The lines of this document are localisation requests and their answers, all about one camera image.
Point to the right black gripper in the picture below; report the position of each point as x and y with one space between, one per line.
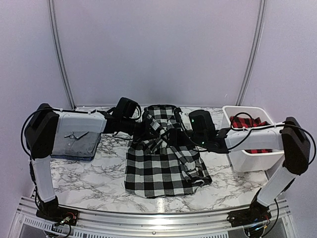
174 141

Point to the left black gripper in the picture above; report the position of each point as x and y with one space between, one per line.
144 134

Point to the black white plaid shirt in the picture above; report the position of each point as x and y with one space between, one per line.
156 169

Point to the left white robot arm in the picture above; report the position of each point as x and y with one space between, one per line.
41 127

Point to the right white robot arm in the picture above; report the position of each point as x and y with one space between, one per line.
297 144

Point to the folded blue checked shirt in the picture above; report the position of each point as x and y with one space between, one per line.
73 158

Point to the red black plaid shirt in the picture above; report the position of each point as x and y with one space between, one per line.
239 122

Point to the folded grey shirt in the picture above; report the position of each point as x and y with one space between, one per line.
82 144

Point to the white plastic bin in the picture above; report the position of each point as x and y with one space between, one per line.
244 161

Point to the aluminium front rail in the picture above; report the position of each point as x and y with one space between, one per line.
101 224

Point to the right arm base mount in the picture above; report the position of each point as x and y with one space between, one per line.
248 216

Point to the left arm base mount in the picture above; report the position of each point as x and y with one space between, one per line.
59 215

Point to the right wall metal profile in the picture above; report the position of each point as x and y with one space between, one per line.
253 53

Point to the wall metal profile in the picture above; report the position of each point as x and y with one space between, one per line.
59 54
253 53

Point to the left wall metal profile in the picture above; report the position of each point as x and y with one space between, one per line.
59 54

